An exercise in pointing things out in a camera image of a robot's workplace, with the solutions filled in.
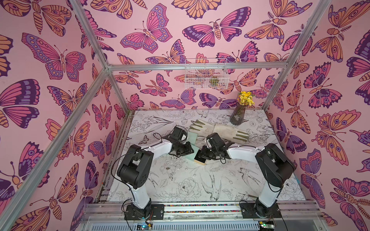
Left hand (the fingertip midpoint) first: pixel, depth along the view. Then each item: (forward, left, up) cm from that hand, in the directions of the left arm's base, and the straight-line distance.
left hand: (194, 151), depth 92 cm
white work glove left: (+22, -8, -4) cm, 23 cm away
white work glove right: (+16, -26, -3) cm, 31 cm away
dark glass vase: (+27, -32, +5) cm, 42 cm away
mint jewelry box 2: (+11, +2, -2) cm, 11 cm away
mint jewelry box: (-3, 0, -1) cm, 3 cm away
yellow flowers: (+27, -33, +21) cm, 47 cm away
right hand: (-1, -3, -1) cm, 3 cm away
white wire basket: (+41, -8, +30) cm, 51 cm away
